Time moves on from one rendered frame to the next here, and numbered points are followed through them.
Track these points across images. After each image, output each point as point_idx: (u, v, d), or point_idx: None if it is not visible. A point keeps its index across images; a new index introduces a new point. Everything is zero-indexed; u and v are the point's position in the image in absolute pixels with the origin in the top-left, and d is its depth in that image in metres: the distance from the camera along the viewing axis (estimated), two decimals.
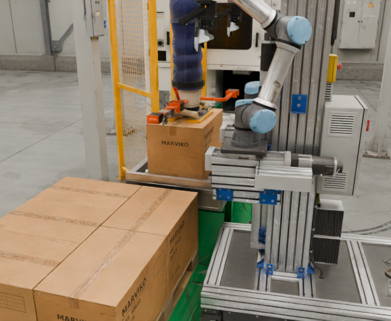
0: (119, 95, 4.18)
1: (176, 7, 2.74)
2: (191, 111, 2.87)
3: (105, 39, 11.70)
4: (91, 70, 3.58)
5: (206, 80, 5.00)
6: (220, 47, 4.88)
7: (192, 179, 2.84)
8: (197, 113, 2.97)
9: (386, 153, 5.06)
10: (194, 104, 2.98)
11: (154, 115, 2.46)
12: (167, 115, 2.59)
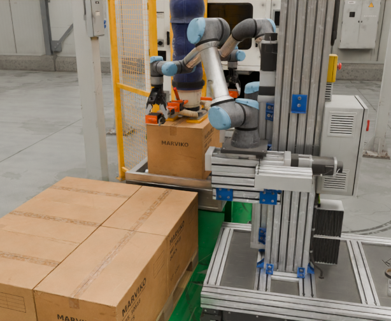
0: (119, 95, 4.18)
1: (176, 7, 2.74)
2: (191, 111, 2.87)
3: (105, 39, 11.70)
4: (91, 70, 3.58)
5: (206, 80, 5.00)
6: (220, 47, 4.88)
7: (192, 179, 2.84)
8: (197, 113, 2.97)
9: (386, 153, 5.06)
10: (194, 104, 2.98)
11: (153, 115, 2.46)
12: None
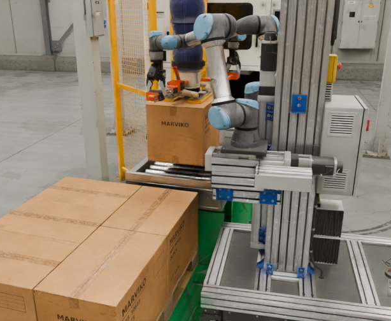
0: (119, 95, 4.18)
1: (176, 7, 2.74)
2: (191, 92, 2.82)
3: (105, 39, 11.70)
4: (91, 70, 3.58)
5: None
6: None
7: (192, 179, 2.84)
8: None
9: (386, 153, 5.06)
10: (194, 85, 2.94)
11: (153, 92, 2.41)
12: (167, 93, 2.55)
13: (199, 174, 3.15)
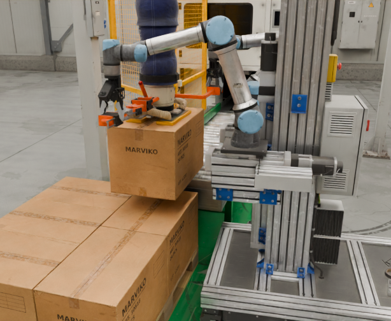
0: None
1: (142, 6, 2.26)
2: (162, 111, 2.34)
3: (105, 39, 11.70)
4: (91, 70, 3.58)
5: None
6: None
7: (192, 179, 2.84)
8: (170, 113, 2.44)
9: (386, 153, 5.06)
10: (167, 102, 2.45)
11: (107, 115, 1.93)
12: (127, 116, 2.06)
13: (199, 174, 3.15)
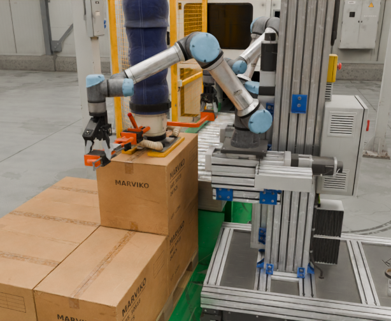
0: None
1: (130, 6, 2.09)
2: (153, 142, 2.22)
3: (105, 39, 11.70)
4: (91, 70, 3.58)
5: None
6: (220, 47, 4.88)
7: None
8: (162, 143, 2.32)
9: (386, 153, 5.06)
10: (158, 131, 2.34)
11: (93, 155, 1.81)
12: (115, 152, 1.95)
13: (199, 174, 3.15)
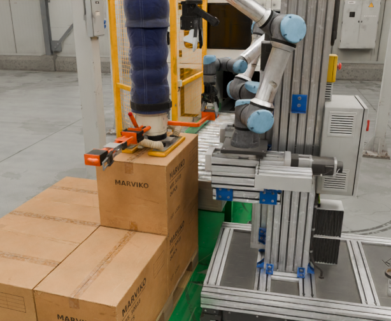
0: (119, 95, 4.18)
1: (130, 6, 2.10)
2: (153, 142, 2.23)
3: (105, 39, 11.70)
4: (91, 70, 3.58)
5: None
6: (220, 47, 4.88)
7: None
8: (162, 142, 2.33)
9: (386, 153, 5.06)
10: (159, 130, 2.34)
11: (93, 154, 1.82)
12: (116, 151, 1.95)
13: (199, 174, 3.15)
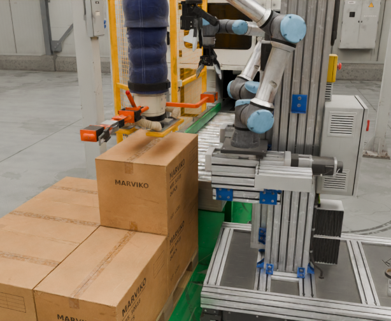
0: (119, 95, 4.18)
1: (130, 6, 2.10)
2: (151, 122, 2.19)
3: (105, 39, 11.70)
4: (91, 70, 3.58)
5: (206, 80, 5.00)
6: (220, 47, 4.88)
7: None
8: (160, 123, 2.29)
9: (386, 153, 5.06)
10: (157, 111, 2.31)
11: (90, 130, 1.78)
12: (113, 128, 1.92)
13: (199, 174, 3.15)
